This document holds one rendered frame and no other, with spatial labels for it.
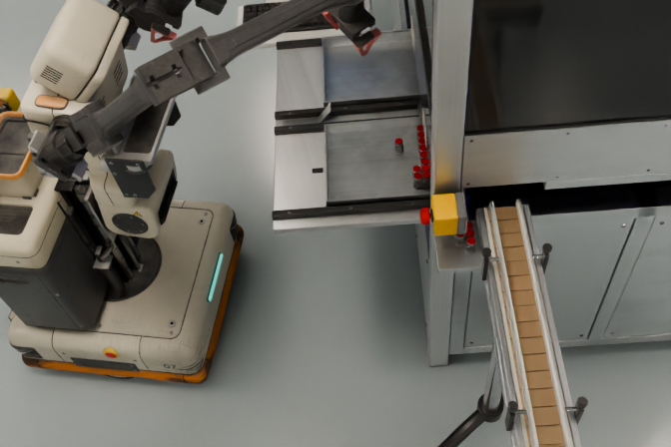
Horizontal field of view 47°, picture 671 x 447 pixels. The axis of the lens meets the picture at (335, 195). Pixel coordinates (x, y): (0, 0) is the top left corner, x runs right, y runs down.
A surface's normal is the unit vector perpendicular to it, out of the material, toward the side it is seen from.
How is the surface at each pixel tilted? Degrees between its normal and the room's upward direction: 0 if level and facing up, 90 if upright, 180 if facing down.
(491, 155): 90
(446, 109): 90
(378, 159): 0
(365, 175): 0
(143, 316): 0
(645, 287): 90
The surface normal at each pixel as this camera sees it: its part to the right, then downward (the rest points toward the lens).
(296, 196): -0.09, -0.59
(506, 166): 0.03, 0.80
